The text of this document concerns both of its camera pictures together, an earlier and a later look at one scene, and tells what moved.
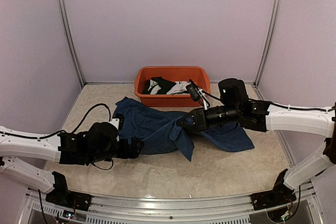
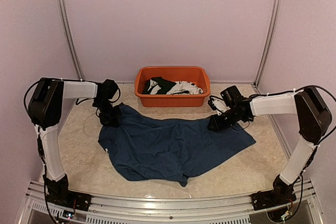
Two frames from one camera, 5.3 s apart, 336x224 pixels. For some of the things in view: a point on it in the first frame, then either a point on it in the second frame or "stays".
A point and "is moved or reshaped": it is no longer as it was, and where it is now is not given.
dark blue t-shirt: x=154 y=128 is moved or reshaped
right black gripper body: x=205 y=121 to x=228 y=121
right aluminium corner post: x=276 y=12 stays
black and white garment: x=160 y=86 stays
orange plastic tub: x=200 y=75 stays
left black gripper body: x=123 y=153 to x=109 y=115
